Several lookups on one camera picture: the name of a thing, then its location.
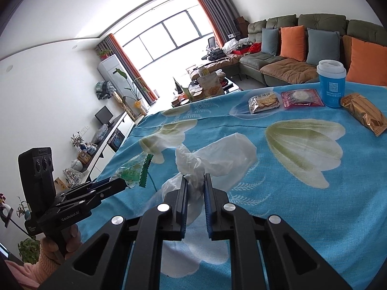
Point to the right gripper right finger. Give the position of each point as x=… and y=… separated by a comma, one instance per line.
x=265, y=253

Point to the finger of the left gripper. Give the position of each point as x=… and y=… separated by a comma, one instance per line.
x=96, y=183
x=104, y=191

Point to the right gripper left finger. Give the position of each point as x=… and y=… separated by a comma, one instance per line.
x=126, y=253

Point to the green clear plastic wrapper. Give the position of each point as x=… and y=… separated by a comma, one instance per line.
x=135, y=171

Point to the white tissue bag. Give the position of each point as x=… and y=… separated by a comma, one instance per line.
x=226, y=161

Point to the pink sleeve left forearm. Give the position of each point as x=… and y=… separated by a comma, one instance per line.
x=31, y=276

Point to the person left hand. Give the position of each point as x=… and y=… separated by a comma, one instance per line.
x=51, y=249

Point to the white black tv cabinet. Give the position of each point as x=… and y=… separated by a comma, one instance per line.
x=115, y=137

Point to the small black monitor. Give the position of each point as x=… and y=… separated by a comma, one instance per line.
x=104, y=115

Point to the tall green potted plant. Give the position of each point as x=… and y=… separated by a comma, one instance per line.
x=135, y=93

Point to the covered standing fan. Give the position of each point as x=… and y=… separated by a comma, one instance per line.
x=104, y=90

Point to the blue floral tablecloth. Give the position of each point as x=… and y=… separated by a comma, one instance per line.
x=318, y=168

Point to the white standing air conditioner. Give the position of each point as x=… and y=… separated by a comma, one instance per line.
x=106, y=69

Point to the left orange grey curtain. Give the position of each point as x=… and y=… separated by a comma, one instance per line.
x=110, y=45

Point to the orange grey curtain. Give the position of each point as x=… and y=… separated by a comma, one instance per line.
x=222, y=16
x=110, y=45

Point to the cluttered coffee table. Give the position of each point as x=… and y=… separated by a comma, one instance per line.
x=196, y=91

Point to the clear cracker packet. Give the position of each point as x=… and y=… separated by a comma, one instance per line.
x=263, y=102

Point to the pink snack packet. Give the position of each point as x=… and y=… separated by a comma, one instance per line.
x=302, y=97

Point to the gold foil snack packet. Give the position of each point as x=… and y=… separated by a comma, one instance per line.
x=365, y=112

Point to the green sectional sofa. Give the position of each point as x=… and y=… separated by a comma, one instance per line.
x=275, y=70

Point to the blue cup white lid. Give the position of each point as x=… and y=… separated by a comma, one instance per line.
x=332, y=76

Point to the right orange grey curtain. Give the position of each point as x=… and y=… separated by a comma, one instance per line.
x=222, y=16

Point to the orange cushion near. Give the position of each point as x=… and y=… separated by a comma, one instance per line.
x=368, y=63

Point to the orange cushion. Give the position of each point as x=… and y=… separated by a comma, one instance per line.
x=293, y=43
x=368, y=63

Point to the orange cushion far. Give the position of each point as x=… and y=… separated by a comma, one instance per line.
x=293, y=43

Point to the blue cushion near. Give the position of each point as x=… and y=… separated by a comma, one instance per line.
x=322, y=45

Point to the blue cushion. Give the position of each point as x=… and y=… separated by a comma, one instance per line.
x=322, y=45
x=269, y=41

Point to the blue cushion far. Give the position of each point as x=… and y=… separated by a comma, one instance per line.
x=269, y=41

